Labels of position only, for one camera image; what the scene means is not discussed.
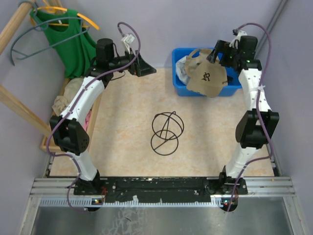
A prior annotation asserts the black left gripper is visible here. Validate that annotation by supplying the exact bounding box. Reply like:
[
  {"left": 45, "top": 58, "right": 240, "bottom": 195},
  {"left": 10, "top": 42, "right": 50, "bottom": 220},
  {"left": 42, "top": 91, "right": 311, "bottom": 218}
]
[{"left": 109, "top": 47, "right": 157, "bottom": 77}]

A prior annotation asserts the tan cap with R logo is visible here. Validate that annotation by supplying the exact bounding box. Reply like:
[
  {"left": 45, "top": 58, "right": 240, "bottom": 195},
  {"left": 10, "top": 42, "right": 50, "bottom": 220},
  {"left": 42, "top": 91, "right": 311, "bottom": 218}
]
[{"left": 185, "top": 61, "right": 228, "bottom": 98}]

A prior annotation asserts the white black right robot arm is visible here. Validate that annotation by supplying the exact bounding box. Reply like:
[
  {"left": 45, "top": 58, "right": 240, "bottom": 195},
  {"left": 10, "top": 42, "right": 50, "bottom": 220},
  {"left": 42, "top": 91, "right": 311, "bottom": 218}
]
[{"left": 207, "top": 36, "right": 279, "bottom": 194}]

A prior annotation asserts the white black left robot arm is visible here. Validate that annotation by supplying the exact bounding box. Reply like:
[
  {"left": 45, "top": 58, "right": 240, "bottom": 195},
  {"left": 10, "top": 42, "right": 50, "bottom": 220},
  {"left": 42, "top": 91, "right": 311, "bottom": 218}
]
[{"left": 50, "top": 34, "right": 156, "bottom": 194}]

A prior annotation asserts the white cap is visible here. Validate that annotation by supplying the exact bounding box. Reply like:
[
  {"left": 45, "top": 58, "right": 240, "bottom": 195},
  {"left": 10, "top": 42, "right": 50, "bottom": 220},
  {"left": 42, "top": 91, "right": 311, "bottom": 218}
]
[{"left": 176, "top": 56, "right": 190, "bottom": 85}]

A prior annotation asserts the pink cloth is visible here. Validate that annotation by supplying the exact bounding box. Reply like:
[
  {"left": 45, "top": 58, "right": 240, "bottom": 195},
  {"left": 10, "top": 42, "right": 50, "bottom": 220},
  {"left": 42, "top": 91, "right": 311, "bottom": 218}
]
[{"left": 83, "top": 110, "right": 91, "bottom": 131}]

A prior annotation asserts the green tank top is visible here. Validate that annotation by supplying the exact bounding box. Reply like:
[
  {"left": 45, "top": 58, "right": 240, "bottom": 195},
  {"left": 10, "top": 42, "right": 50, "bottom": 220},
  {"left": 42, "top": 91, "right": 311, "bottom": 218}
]
[{"left": 30, "top": 9, "right": 96, "bottom": 79}]

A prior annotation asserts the beige cloth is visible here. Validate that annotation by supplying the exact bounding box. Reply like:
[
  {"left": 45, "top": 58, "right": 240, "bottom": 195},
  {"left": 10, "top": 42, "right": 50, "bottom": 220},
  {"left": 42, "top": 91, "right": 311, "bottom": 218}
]
[{"left": 52, "top": 78, "right": 83, "bottom": 116}]

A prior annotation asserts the yellow clothes hanger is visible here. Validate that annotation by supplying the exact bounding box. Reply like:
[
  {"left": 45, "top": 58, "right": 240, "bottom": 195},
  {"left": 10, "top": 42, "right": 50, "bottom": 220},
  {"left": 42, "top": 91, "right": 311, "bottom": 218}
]
[{"left": 32, "top": 0, "right": 100, "bottom": 30}]

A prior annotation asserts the grey blue clothes hanger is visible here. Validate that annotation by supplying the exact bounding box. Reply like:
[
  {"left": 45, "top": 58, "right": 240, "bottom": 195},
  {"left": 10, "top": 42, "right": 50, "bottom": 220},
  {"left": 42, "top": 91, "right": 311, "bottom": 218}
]
[{"left": 9, "top": 2, "right": 90, "bottom": 66}]

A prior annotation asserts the wooden tray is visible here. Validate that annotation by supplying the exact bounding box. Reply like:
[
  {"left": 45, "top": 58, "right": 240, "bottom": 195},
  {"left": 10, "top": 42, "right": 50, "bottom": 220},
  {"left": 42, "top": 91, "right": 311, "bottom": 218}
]
[{"left": 40, "top": 76, "right": 104, "bottom": 153}]

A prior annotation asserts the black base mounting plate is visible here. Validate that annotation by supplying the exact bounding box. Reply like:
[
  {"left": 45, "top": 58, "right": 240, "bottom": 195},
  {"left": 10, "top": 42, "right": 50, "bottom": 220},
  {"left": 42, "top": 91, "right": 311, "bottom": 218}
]
[{"left": 74, "top": 173, "right": 247, "bottom": 203}]

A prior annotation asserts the wooden clothes rack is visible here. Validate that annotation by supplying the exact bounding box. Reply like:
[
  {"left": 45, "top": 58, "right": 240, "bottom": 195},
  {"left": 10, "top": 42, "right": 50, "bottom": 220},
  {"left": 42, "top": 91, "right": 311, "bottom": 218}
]
[{"left": 0, "top": 0, "right": 64, "bottom": 139}]

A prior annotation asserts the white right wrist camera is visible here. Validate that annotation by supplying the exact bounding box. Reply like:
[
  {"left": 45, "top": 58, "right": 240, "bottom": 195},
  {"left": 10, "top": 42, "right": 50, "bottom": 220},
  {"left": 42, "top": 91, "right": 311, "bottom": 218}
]
[{"left": 230, "top": 29, "right": 247, "bottom": 48}]

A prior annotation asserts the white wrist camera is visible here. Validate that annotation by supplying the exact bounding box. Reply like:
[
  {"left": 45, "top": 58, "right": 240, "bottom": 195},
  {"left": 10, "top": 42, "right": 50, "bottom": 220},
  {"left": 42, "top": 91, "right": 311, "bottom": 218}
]
[
  {"left": 121, "top": 33, "right": 135, "bottom": 54},
  {"left": 230, "top": 29, "right": 247, "bottom": 48}
]

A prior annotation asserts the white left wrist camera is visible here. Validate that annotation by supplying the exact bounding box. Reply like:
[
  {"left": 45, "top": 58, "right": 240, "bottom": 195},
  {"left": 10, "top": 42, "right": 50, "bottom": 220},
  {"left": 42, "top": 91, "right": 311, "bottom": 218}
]
[{"left": 121, "top": 33, "right": 135, "bottom": 54}]

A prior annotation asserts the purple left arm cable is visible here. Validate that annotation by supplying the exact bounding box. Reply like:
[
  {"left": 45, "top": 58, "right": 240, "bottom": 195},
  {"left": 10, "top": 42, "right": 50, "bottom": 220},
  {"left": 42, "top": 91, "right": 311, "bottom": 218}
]
[{"left": 45, "top": 22, "right": 141, "bottom": 213}]

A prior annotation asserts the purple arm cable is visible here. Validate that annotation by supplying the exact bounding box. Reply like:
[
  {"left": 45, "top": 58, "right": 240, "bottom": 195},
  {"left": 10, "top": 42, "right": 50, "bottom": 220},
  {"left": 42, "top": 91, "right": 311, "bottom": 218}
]
[
  {"left": 45, "top": 22, "right": 141, "bottom": 213},
  {"left": 226, "top": 23, "right": 274, "bottom": 212}
]

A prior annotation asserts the black wire hat stand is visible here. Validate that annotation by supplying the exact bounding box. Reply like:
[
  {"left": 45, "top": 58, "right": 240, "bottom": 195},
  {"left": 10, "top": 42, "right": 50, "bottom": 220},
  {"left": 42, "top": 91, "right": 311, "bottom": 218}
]
[{"left": 150, "top": 111, "right": 185, "bottom": 156}]

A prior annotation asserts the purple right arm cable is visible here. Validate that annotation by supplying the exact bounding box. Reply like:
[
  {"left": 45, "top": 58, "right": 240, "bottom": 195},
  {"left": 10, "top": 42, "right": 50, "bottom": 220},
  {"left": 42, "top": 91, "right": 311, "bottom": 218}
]
[{"left": 226, "top": 23, "right": 274, "bottom": 212}]

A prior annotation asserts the aluminium frame rail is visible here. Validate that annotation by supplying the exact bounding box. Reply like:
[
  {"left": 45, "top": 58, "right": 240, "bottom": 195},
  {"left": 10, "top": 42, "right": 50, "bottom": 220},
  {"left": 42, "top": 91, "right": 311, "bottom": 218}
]
[{"left": 20, "top": 173, "right": 306, "bottom": 235}]

